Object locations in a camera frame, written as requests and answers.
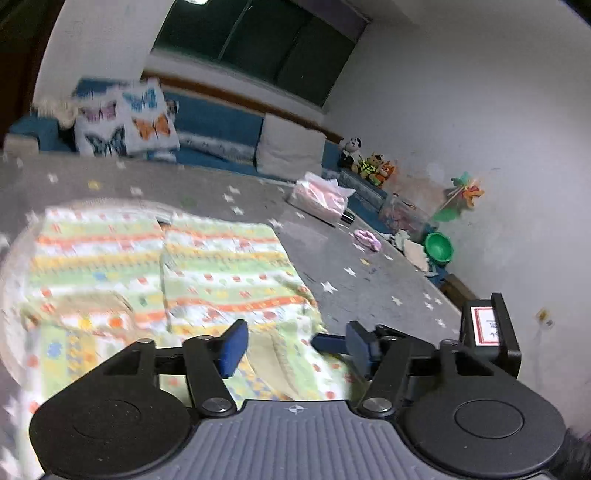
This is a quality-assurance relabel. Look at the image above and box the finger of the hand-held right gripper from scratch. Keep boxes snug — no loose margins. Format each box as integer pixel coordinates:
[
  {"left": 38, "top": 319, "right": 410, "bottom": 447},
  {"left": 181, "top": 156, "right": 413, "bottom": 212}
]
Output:
[{"left": 311, "top": 333, "right": 352, "bottom": 357}]

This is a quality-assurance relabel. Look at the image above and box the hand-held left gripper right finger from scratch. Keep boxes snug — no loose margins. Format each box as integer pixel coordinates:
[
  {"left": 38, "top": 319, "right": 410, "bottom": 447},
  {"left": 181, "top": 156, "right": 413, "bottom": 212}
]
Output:
[{"left": 346, "top": 320, "right": 514, "bottom": 417}]

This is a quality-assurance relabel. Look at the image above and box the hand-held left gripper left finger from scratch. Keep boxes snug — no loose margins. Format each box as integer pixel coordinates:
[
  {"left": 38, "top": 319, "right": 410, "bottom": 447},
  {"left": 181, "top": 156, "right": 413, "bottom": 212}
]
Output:
[{"left": 95, "top": 319, "right": 250, "bottom": 417}]

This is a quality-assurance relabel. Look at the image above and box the pastel striped baby garment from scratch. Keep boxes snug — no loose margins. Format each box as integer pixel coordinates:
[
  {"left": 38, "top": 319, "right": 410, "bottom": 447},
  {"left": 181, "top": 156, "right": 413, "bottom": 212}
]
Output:
[{"left": 18, "top": 207, "right": 357, "bottom": 403}]

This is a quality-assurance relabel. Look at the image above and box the grey star-patterned mat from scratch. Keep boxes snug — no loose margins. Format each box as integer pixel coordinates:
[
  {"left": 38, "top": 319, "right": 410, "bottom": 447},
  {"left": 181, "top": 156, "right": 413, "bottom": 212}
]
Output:
[{"left": 0, "top": 151, "right": 468, "bottom": 480}]

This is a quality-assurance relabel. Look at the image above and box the green plastic bowl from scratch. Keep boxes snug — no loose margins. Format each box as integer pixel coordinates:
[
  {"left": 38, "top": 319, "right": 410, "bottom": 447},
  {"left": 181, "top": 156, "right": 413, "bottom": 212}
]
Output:
[{"left": 424, "top": 232, "right": 454, "bottom": 265}]

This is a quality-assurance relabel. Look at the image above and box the beige crumpled cloth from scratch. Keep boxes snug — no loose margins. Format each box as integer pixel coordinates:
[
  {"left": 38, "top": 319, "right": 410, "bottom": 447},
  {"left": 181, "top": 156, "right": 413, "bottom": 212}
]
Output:
[{"left": 392, "top": 230, "right": 433, "bottom": 274}]

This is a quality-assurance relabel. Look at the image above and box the pink cloth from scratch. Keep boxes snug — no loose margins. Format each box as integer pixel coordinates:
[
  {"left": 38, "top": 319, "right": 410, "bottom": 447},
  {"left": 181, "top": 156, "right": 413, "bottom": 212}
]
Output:
[{"left": 353, "top": 229, "right": 383, "bottom": 253}]

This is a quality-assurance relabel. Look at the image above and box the clear plastic storage box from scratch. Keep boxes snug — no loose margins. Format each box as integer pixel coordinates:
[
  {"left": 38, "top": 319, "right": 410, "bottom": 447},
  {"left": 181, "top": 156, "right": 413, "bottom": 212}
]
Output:
[{"left": 378, "top": 193, "right": 438, "bottom": 241}]

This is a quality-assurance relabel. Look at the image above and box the colourful pinwheel toy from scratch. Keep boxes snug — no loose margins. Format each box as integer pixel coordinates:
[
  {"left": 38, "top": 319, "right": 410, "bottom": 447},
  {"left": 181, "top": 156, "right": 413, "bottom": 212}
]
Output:
[{"left": 433, "top": 171, "right": 486, "bottom": 223}]

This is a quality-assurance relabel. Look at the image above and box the pink packet in plastic bag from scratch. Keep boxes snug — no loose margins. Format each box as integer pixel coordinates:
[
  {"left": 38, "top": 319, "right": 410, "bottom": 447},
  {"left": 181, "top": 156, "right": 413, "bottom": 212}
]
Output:
[{"left": 286, "top": 172, "right": 356, "bottom": 228}]

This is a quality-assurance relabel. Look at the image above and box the yellow-green plush toy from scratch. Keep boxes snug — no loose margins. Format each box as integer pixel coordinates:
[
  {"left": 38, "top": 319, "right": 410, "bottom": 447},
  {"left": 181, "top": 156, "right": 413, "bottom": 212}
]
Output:
[{"left": 357, "top": 154, "right": 384, "bottom": 184}]

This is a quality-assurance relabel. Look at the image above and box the panda plush toy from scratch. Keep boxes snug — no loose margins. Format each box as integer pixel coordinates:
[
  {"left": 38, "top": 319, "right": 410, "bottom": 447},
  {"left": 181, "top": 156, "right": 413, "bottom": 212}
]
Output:
[{"left": 339, "top": 137, "right": 363, "bottom": 169}]

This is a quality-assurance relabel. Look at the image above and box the white square cushion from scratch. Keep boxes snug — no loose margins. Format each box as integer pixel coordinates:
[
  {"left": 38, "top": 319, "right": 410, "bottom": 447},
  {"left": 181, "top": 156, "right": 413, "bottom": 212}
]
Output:
[{"left": 255, "top": 113, "right": 327, "bottom": 182}]

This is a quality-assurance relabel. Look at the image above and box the blue sofa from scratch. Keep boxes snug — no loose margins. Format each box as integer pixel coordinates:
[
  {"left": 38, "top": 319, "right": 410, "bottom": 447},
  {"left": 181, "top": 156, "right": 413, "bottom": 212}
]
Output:
[{"left": 4, "top": 78, "right": 389, "bottom": 223}]

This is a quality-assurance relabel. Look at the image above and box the butterfly print pillow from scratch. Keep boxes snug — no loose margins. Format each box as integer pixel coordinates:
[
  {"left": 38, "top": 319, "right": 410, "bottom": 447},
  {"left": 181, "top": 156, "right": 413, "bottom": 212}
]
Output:
[
  {"left": 73, "top": 95, "right": 129, "bottom": 158},
  {"left": 121, "top": 78, "right": 182, "bottom": 156}
]

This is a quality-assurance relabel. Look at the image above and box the brown wooden ledge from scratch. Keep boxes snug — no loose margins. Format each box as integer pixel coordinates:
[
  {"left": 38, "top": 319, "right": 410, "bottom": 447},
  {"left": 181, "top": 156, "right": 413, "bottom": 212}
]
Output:
[{"left": 142, "top": 70, "right": 343, "bottom": 141}]

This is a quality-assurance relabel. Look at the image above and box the beige fluffy toy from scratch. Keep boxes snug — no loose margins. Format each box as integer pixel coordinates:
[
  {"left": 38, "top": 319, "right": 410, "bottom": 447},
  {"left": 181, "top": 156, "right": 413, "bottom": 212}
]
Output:
[{"left": 31, "top": 96, "right": 78, "bottom": 126}]

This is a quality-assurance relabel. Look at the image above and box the dark window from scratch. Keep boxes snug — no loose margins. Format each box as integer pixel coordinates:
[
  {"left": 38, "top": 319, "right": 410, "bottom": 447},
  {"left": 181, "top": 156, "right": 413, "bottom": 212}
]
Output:
[{"left": 151, "top": 0, "right": 372, "bottom": 110}]

